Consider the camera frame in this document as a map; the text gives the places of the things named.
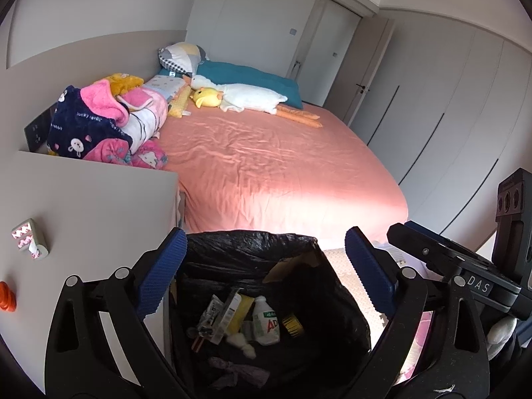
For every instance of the light blue printed pillow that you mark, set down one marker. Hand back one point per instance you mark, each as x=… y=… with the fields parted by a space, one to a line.
x=164 y=85

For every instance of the black trash bag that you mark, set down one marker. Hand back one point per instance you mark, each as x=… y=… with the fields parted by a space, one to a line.
x=332 y=320

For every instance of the yellow cloth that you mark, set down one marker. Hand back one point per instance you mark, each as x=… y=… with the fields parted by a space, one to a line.
x=122 y=83

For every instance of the white cotton wad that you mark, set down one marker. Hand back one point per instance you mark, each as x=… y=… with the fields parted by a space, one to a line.
x=242 y=343

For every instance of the grey box with red print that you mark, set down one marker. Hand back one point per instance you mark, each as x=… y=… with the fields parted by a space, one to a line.
x=33 y=232

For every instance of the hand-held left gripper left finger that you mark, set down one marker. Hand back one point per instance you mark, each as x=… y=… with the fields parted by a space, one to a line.
x=166 y=270

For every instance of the bed with pink sheet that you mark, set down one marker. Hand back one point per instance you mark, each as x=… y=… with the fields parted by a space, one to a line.
x=270 y=166

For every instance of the silver wrapper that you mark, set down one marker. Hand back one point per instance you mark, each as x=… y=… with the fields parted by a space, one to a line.
x=210 y=314

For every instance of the white goose plush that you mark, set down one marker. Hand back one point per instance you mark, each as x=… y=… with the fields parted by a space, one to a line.
x=249 y=97

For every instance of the white cardboard carton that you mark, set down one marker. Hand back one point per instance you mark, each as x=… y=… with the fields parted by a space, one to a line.
x=226 y=320

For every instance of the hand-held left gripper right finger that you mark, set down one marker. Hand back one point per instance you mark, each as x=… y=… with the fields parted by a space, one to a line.
x=370 y=274

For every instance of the yellow dotted plush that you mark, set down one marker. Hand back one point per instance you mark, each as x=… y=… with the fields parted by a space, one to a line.
x=178 y=104

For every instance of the grey bedside table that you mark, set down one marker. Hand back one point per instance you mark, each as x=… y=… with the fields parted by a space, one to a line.
x=83 y=208

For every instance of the patchwork checked pillow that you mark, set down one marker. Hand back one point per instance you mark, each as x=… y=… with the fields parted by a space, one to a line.
x=181 y=56

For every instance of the white room door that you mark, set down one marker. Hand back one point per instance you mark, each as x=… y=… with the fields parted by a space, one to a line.
x=365 y=79

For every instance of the orange round cap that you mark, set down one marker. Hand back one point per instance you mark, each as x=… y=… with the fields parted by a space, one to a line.
x=6 y=297

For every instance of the pink printed blanket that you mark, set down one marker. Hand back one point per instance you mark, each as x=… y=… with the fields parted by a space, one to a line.
x=124 y=156

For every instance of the yellow snack packet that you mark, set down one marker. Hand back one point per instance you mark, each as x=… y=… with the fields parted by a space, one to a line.
x=243 y=311

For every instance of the navy and pink fleece blanket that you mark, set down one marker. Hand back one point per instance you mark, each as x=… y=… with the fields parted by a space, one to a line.
x=70 y=129

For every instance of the person's right hand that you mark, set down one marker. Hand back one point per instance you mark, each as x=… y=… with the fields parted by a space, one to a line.
x=501 y=332

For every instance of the white and pink striped blanket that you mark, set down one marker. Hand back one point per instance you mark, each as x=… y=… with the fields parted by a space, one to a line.
x=143 y=120

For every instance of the white wardrobe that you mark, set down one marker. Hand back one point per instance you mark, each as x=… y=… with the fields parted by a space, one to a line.
x=449 y=112

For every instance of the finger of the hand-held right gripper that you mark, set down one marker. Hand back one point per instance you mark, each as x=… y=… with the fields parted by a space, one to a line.
x=424 y=251
x=453 y=245

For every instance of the dark wall socket panel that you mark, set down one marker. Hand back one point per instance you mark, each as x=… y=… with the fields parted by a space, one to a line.
x=39 y=131

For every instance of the brown cardboard piece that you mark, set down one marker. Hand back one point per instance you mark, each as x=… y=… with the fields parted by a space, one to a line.
x=286 y=268

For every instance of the purple crumpled wrapper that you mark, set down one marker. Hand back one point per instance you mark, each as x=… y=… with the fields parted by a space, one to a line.
x=237 y=372

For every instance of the teal pillow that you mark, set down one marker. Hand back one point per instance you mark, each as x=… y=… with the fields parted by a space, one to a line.
x=249 y=79

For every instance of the yellow duck plush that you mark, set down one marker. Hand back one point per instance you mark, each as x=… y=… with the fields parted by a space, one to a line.
x=206 y=97

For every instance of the white plastic bottle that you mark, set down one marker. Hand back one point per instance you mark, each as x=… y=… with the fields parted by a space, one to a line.
x=266 y=324

